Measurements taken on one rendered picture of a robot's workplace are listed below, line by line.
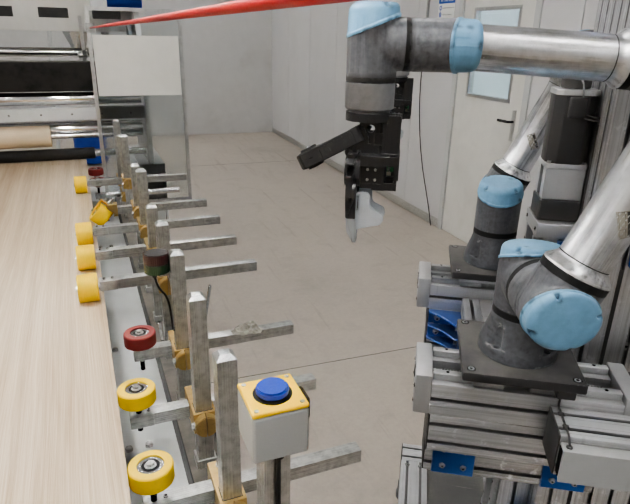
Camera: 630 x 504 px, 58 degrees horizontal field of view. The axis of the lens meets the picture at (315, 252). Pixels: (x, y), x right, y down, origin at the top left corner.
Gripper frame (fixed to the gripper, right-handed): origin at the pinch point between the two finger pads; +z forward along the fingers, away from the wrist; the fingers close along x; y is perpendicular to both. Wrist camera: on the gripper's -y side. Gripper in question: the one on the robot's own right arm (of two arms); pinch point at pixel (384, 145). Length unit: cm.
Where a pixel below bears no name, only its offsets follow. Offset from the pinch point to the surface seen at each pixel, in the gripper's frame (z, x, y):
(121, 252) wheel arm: 37, -14, -82
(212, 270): 37, -22, -48
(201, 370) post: 36, -75, -31
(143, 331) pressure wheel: 41, -54, -55
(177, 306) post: 33, -55, -45
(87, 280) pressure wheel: 35, -42, -78
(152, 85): -1, 151, -147
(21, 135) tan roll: 26, 114, -211
